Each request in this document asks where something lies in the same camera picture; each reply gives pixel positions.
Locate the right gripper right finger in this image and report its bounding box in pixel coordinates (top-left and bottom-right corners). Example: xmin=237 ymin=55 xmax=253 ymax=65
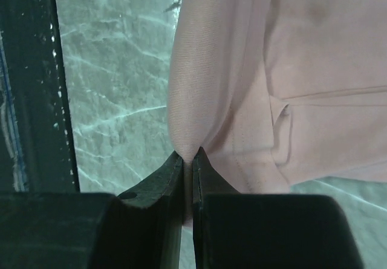
xmin=193 ymin=149 xmax=363 ymax=269

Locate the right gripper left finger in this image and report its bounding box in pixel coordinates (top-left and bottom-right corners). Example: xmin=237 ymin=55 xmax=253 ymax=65
xmin=1 ymin=153 xmax=184 ymax=268

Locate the pink printed t shirt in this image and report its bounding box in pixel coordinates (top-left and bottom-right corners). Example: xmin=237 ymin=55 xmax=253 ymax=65
xmin=167 ymin=0 xmax=386 ymax=226

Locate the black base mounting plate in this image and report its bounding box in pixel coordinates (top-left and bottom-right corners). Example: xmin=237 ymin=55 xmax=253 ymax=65
xmin=1 ymin=0 xmax=80 ymax=193

